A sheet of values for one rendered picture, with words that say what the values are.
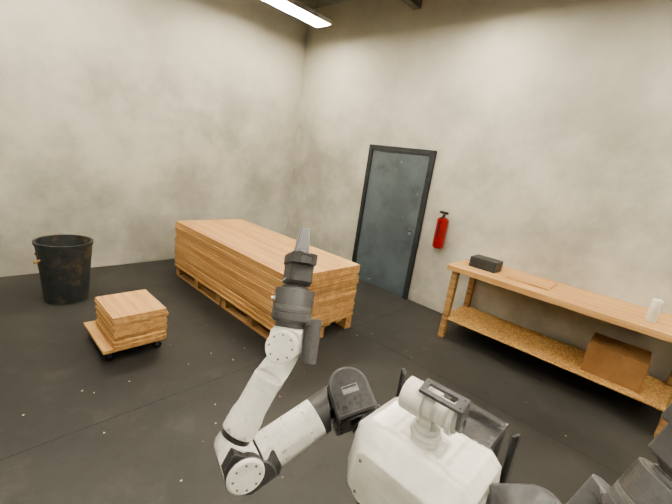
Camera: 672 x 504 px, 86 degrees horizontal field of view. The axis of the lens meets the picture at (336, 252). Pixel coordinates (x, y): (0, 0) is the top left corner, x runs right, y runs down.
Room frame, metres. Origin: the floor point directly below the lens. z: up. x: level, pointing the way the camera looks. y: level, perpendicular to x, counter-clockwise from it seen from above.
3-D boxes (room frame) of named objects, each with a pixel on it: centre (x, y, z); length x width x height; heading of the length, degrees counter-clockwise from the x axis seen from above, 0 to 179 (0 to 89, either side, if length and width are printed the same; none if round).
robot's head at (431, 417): (0.61, -0.22, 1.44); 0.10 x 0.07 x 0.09; 51
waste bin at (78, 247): (3.64, 2.90, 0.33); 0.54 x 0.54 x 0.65
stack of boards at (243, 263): (4.32, 0.96, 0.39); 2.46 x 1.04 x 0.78; 48
